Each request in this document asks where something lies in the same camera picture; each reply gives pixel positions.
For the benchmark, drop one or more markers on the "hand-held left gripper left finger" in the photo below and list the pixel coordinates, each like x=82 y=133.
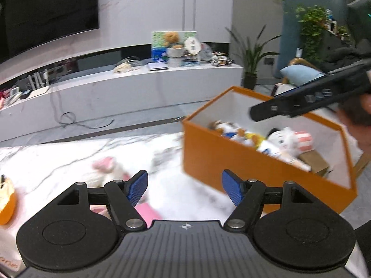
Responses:
x=137 y=185

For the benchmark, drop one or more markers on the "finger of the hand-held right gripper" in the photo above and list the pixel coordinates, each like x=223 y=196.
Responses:
x=281 y=108

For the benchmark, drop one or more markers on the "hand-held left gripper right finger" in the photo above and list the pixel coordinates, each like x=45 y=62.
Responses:
x=232 y=186

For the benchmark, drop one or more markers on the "orange storage box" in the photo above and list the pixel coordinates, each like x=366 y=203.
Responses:
x=214 y=162

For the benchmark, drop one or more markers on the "white plush dog black ear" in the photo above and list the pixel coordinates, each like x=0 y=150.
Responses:
x=282 y=142

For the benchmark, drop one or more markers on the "cream crochet bunny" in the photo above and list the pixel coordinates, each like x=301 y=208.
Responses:
x=107 y=170

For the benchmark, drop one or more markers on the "white hand cream tube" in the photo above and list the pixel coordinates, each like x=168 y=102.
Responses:
x=298 y=162

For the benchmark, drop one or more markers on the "red panda sailor plush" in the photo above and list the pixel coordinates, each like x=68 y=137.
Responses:
x=227 y=129

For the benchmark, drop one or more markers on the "person's right hand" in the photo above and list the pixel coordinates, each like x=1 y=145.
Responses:
x=358 y=121

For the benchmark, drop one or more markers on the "dark cloth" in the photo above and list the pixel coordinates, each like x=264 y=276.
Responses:
x=339 y=53

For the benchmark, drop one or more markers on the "light blue cushion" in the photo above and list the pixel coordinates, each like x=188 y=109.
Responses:
x=298 y=73

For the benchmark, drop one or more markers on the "wooden chair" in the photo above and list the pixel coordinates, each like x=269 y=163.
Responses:
x=301 y=61

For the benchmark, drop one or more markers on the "potted palm plant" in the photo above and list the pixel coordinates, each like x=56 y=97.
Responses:
x=252 y=58

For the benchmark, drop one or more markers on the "brown cardboard box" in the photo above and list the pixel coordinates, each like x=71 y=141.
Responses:
x=316 y=162

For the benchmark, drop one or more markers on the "leafy green climbing plant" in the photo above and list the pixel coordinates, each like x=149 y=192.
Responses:
x=311 y=26

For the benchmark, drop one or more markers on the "small figurines cluster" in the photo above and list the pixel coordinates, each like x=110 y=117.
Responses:
x=222 y=60

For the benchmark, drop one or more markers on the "white tv cabinet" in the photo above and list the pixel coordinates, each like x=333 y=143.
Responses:
x=130 y=92

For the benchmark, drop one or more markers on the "white round fan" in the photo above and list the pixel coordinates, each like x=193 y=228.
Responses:
x=192 y=45

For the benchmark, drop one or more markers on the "white flower pot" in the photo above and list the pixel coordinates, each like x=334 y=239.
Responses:
x=175 y=56

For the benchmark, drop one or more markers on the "white flat laptop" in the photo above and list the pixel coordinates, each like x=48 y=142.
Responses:
x=158 y=66

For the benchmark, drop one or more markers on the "brown teddy bear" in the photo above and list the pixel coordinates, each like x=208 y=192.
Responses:
x=172 y=40

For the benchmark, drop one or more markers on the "orange round object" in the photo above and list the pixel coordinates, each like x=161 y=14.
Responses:
x=7 y=202

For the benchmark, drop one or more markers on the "white router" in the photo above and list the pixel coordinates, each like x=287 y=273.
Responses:
x=37 y=88

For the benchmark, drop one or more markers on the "black television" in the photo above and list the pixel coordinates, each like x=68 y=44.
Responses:
x=43 y=8

